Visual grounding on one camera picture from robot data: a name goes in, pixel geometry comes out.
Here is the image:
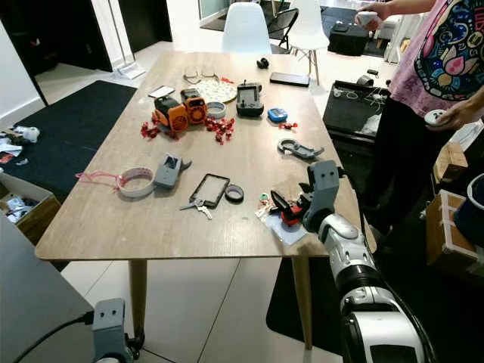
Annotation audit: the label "wooden crate with white frame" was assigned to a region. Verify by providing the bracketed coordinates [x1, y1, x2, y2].
[425, 188, 484, 278]

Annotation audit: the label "white stand base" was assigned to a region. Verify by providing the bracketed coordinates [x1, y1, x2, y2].
[113, 61, 147, 81]

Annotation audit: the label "eyeglasses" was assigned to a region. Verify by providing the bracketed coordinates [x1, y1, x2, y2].
[182, 66, 219, 83]

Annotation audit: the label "grey tape dispenser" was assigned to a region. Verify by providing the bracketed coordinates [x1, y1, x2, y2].
[153, 154, 193, 191]

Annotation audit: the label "cardboard box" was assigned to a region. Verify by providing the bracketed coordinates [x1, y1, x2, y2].
[0, 172, 61, 244]

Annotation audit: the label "dark round bucket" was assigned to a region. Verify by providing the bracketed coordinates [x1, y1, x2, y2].
[453, 173, 484, 244]

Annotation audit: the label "small orange black device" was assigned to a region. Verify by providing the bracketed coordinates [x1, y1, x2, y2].
[180, 88, 209, 125]

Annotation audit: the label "person in pink patterned shirt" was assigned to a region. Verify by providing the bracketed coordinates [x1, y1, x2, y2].
[355, 0, 484, 237]

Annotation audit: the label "small white object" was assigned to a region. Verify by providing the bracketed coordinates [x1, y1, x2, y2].
[11, 126, 41, 145]

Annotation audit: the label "white plastic sheet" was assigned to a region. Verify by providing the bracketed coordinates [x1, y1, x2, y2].
[261, 213, 311, 247]

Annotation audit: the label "black ring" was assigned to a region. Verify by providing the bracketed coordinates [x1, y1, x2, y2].
[224, 184, 246, 204]

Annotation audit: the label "large orange black device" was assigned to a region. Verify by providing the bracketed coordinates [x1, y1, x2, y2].
[153, 96, 191, 135]

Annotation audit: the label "black chair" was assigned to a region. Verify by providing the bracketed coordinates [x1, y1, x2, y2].
[268, 8, 300, 51]

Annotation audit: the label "silver keys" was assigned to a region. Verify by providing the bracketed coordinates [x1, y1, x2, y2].
[179, 197, 215, 221]

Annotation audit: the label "black smartphone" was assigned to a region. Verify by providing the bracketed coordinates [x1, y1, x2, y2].
[269, 72, 312, 88]

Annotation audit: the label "wooden dining table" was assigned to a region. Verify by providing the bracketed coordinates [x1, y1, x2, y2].
[35, 51, 370, 352]

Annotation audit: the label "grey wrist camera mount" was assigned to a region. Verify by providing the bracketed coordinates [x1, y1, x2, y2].
[304, 160, 345, 234]
[92, 298, 134, 363]

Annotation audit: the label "pile of red clips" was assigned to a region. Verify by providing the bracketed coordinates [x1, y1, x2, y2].
[203, 116, 236, 145]
[140, 119, 172, 142]

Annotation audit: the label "pink lanyard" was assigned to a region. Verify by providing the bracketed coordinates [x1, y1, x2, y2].
[75, 171, 123, 188]

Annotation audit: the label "large black rug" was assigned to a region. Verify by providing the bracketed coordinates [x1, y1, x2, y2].
[18, 80, 138, 202]

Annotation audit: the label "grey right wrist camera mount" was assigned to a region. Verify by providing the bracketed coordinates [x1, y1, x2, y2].
[304, 160, 345, 234]

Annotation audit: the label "white smartphone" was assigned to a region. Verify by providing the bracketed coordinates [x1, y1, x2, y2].
[147, 85, 177, 100]

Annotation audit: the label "grey hooked tool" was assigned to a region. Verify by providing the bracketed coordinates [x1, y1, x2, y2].
[277, 138, 325, 161]

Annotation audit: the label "black grey boxy device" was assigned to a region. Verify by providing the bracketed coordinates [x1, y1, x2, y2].
[235, 81, 266, 118]

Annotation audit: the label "black floor mat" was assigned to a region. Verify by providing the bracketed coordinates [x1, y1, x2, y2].
[264, 256, 350, 354]

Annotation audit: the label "large white tape roll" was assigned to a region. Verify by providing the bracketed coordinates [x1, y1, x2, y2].
[118, 166, 158, 200]

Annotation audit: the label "white round patterned plate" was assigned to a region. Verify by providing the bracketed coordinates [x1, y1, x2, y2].
[196, 78, 240, 104]

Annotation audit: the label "small white tape roll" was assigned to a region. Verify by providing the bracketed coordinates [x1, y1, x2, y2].
[205, 101, 228, 120]

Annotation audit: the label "white plastic chair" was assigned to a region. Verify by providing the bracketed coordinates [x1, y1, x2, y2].
[222, 2, 274, 54]
[287, 0, 330, 85]

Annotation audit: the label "wooden block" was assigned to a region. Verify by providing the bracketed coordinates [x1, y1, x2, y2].
[433, 141, 469, 183]

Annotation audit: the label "large white board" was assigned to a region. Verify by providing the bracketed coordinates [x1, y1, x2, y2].
[0, 215, 100, 363]

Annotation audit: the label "black bag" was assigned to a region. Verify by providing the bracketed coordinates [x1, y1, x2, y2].
[327, 22, 372, 57]

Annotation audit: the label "person's right hand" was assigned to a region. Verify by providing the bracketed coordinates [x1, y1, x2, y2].
[366, 2, 396, 32]

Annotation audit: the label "person's left hand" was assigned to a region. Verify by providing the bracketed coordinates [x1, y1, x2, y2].
[444, 96, 484, 132]

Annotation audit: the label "keys with green ring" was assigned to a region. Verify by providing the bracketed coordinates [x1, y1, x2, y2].
[255, 193, 277, 219]

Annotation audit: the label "black open case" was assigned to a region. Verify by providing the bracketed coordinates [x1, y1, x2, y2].
[322, 79, 395, 141]

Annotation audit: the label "blue round tape measure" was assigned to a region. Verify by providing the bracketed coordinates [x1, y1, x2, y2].
[266, 107, 290, 124]

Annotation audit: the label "white handheld controller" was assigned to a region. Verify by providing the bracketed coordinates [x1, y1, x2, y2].
[355, 11, 383, 28]
[423, 108, 449, 127]

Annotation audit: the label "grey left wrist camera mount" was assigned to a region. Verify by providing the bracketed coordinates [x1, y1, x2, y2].
[92, 298, 134, 363]

